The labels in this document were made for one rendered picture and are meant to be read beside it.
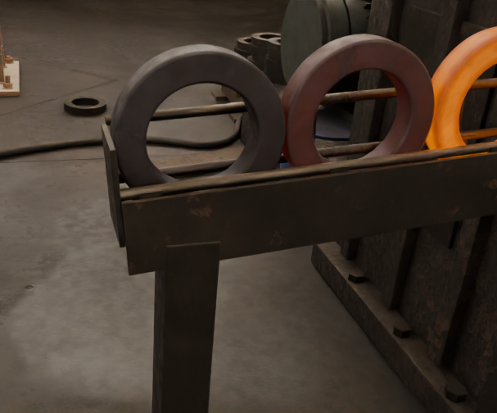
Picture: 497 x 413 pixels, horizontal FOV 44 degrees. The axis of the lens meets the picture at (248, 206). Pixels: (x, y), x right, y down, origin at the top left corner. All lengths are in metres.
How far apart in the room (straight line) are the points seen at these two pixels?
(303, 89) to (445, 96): 0.17
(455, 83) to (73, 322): 1.04
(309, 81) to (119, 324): 0.95
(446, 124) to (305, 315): 0.89
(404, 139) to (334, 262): 0.94
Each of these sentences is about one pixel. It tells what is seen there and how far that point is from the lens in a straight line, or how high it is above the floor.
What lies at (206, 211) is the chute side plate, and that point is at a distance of 0.65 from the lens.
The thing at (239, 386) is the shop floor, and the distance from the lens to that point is 1.34.
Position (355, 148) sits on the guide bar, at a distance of 0.77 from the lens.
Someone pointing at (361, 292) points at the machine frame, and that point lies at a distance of 1.55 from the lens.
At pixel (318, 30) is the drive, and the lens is 2.00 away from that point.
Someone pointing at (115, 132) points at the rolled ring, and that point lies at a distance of 0.63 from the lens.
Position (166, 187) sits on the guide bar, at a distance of 0.63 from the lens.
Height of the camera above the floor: 0.89
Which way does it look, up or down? 26 degrees down
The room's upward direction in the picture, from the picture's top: 5 degrees clockwise
